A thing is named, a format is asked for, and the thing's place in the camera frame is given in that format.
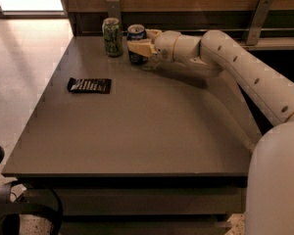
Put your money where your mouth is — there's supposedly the grey lower drawer front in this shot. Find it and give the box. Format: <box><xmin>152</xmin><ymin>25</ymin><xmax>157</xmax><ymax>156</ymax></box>
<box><xmin>60</xmin><ymin>221</ymin><xmax>231</xmax><ymax>235</ymax></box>

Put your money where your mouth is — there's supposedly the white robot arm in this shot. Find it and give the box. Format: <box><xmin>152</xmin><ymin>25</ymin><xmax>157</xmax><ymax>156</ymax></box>
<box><xmin>127</xmin><ymin>29</ymin><xmax>294</xmax><ymax>235</ymax></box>

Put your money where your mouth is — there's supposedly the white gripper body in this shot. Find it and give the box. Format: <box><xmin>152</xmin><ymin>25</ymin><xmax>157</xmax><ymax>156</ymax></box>
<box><xmin>154</xmin><ymin>30</ymin><xmax>180</xmax><ymax>62</ymax></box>

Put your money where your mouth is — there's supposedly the blue pepsi can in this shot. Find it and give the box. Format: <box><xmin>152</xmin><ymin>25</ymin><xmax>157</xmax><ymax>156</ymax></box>
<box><xmin>126</xmin><ymin>24</ymin><xmax>147</xmax><ymax>66</ymax></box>

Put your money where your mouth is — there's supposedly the green soda can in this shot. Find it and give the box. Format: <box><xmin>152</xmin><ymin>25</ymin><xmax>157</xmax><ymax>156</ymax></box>
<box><xmin>102</xmin><ymin>18</ymin><xmax>123</xmax><ymax>57</ymax></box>

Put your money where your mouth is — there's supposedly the black snack wrapper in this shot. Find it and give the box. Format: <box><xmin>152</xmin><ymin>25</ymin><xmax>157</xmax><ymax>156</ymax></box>
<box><xmin>67</xmin><ymin>77</ymin><xmax>112</xmax><ymax>94</ymax></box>

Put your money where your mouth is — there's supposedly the grey upper drawer front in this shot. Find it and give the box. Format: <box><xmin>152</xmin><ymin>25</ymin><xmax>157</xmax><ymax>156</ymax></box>
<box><xmin>23</xmin><ymin>187</ymin><xmax>248</xmax><ymax>215</ymax></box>

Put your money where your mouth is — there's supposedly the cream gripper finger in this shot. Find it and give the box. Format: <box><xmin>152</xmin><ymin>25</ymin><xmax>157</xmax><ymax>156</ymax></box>
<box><xmin>127</xmin><ymin>39</ymin><xmax>157</xmax><ymax>57</ymax></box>
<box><xmin>146</xmin><ymin>29</ymin><xmax>162</xmax><ymax>39</ymax></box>

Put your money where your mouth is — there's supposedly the metal wall bracket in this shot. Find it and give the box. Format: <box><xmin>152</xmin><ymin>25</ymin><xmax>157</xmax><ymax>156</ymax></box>
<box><xmin>242</xmin><ymin>0</ymin><xmax>273</xmax><ymax>46</ymax></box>
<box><xmin>107</xmin><ymin>0</ymin><xmax>122</xmax><ymax>25</ymax></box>

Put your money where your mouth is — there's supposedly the right metal wall bracket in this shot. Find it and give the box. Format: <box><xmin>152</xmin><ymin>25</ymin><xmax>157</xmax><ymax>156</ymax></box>
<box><xmin>242</xmin><ymin>0</ymin><xmax>273</xmax><ymax>46</ymax></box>

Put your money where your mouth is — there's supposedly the left metal wall bracket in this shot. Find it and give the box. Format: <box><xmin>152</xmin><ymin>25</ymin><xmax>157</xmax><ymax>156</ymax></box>
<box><xmin>107</xmin><ymin>0</ymin><xmax>122</xmax><ymax>25</ymax></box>

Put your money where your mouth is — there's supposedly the grey drawer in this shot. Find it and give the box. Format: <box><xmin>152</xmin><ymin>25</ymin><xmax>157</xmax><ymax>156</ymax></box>
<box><xmin>60</xmin><ymin>221</ymin><xmax>231</xmax><ymax>235</ymax></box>
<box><xmin>23</xmin><ymin>187</ymin><xmax>248</xmax><ymax>215</ymax></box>

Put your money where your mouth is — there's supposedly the black office chair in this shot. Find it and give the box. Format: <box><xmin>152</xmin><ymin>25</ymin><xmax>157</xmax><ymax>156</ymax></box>
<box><xmin>0</xmin><ymin>142</ymin><xmax>65</xmax><ymax>235</ymax></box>

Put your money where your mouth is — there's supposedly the metal rail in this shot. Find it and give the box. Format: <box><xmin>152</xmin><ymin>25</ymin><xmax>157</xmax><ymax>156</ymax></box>
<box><xmin>78</xmin><ymin>28</ymin><xmax>294</xmax><ymax>38</ymax></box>

